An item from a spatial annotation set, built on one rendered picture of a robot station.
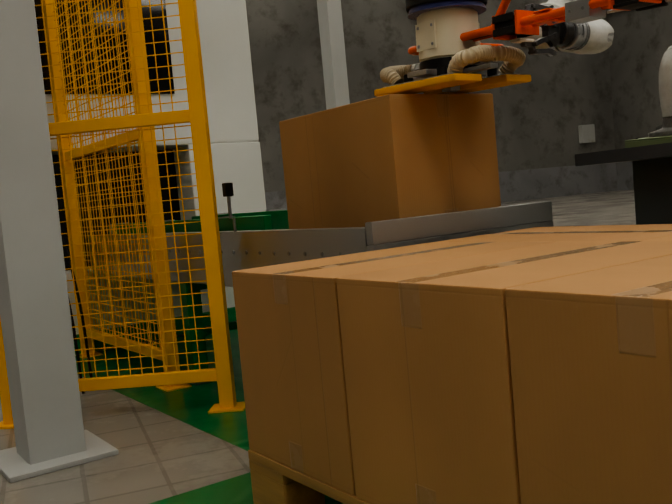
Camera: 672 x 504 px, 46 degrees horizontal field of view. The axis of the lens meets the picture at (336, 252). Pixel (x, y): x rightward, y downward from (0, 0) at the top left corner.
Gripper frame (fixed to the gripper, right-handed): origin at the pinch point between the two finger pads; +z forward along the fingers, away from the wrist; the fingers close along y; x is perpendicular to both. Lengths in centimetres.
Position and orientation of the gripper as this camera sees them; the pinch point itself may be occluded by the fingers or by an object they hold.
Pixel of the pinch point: (520, 27)
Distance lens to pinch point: 219.7
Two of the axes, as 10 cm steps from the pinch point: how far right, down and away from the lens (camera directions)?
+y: 0.9, 9.9, 0.8
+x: -6.5, 0.0, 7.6
